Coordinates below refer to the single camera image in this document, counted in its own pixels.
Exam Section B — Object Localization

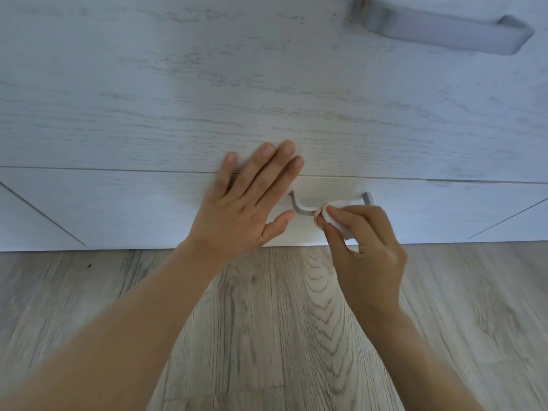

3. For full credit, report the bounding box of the drawer handle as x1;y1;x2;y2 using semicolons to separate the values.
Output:
350;0;536;56
289;190;374;219

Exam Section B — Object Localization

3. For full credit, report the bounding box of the white wooden cabinet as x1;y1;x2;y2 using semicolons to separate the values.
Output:
0;0;548;253

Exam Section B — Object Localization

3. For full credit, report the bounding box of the person's left hand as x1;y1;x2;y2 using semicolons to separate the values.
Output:
186;140;305;270

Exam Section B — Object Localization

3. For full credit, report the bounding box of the person's right hand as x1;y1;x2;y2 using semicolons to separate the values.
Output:
321;204;409;328

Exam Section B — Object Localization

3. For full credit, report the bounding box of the white cabinet door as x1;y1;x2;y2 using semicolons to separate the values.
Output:
468;196;548;243
0;182;86;252

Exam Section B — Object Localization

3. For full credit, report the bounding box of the person's left forearm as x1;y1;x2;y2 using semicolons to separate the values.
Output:
0;240;225;411

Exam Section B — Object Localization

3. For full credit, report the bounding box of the person's right forearm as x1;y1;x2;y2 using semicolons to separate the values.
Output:
366;308;485;411

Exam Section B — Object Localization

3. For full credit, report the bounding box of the white wipe pad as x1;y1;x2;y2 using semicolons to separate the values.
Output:
313;203;356;241

